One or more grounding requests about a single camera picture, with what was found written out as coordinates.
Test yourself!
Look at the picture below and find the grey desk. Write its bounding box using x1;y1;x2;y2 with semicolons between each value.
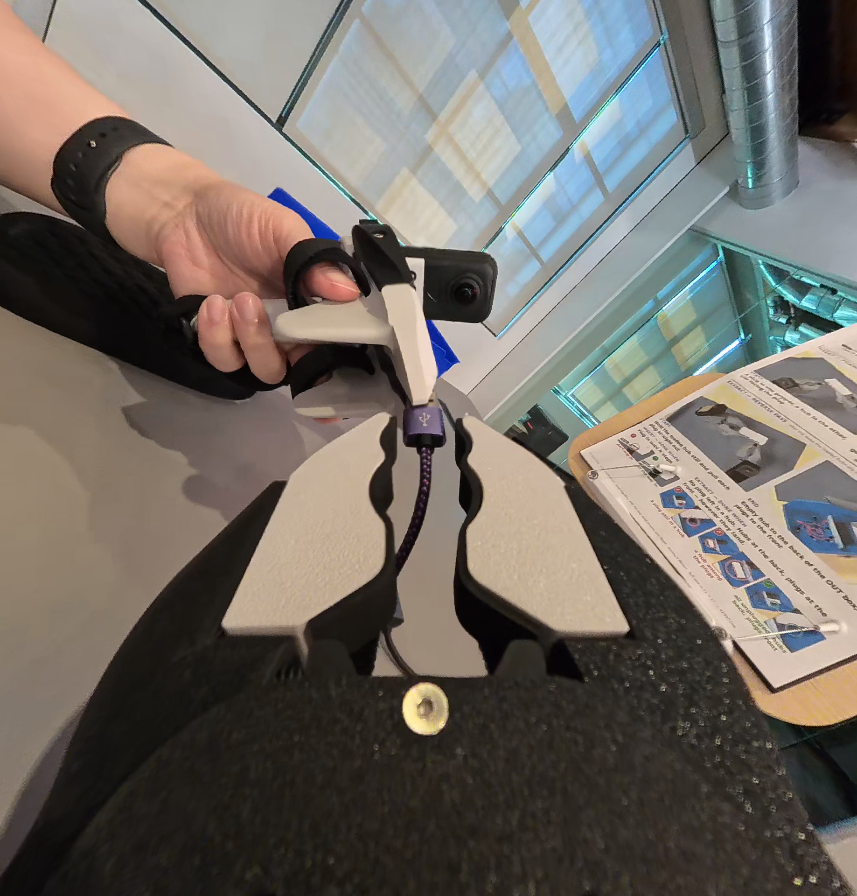
0;178;576;841

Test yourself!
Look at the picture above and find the printed instruction sheet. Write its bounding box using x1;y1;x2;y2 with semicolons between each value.
581;318;857;692

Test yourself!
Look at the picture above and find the person's left forearm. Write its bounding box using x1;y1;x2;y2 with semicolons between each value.
0;0;121;211

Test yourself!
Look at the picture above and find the black hub cable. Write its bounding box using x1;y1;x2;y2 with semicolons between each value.
381;625;421;679

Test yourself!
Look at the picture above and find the large glass window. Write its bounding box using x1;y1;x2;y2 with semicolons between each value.
278;0;691;337

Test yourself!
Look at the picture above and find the blue plastic bin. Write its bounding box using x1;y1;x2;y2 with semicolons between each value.
267;188;460;372

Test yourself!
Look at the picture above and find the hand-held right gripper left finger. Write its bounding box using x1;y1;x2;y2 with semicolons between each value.
222;412;398;639

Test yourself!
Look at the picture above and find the purple braided USB cable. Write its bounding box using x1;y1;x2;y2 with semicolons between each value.
393;405;447;585

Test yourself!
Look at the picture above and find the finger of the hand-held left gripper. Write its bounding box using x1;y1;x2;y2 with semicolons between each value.
383;259;440;408

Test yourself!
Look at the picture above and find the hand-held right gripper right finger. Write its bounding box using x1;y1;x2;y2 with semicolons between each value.
454;414;631;639

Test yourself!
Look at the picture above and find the person's left hand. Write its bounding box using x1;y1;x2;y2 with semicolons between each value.
108;149;364;387

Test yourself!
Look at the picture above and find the white window sill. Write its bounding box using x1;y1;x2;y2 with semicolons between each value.
690;136;857;288

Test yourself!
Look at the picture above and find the black mesh wrist rest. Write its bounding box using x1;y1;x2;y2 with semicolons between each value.
0;212;261;401

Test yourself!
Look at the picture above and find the silver metal duct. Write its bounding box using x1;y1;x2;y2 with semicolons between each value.
708;0;801;211

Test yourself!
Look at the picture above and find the black watch band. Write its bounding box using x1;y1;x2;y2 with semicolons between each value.
50;115;175;235

